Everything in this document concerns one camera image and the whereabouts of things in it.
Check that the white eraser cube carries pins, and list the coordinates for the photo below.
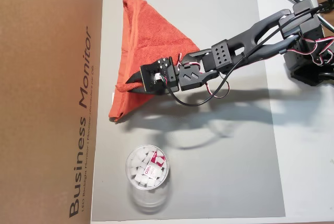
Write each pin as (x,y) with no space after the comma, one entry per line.
(139,154)
(143,181)
(133,171)

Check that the clear plastic jar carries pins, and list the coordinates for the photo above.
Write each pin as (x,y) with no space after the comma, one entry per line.
(147,166)

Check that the deli branded eraser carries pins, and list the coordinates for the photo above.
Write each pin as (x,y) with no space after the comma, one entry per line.
(152,172)

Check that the white towel label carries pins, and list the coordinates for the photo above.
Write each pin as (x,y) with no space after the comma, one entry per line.
(113,96)

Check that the square black wrist camera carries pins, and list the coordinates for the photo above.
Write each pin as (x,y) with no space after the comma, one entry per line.
(150,77)

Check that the smooth flat desk mat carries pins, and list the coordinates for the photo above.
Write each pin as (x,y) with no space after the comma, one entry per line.
(221,169)

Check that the orange terry towel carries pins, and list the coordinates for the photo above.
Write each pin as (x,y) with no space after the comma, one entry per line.
(151,41)

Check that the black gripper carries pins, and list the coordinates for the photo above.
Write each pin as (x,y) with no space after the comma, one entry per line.
(164,65)

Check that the red sleeve eraser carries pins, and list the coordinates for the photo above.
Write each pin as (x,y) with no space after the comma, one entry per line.
(157,158)

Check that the brown cardboard monitor box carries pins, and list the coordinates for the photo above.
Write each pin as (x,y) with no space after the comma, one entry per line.
(47,91)

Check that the black perforated table clamp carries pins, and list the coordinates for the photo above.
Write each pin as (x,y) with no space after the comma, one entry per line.
(308,79)

